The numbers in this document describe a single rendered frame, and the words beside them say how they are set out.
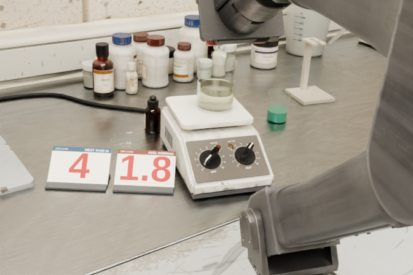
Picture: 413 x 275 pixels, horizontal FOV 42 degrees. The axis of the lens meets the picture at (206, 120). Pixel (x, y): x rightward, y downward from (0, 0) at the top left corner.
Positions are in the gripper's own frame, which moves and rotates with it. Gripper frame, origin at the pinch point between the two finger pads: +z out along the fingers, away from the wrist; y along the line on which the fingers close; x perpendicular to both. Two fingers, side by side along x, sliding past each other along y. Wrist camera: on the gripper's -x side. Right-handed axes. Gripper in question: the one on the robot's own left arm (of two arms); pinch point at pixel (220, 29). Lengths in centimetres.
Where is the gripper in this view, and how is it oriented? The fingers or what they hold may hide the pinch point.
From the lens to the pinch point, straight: 73.4
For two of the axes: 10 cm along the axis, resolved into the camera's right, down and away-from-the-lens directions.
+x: 1.0, 9.9, -0.6
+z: -2.4, 0.9, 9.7
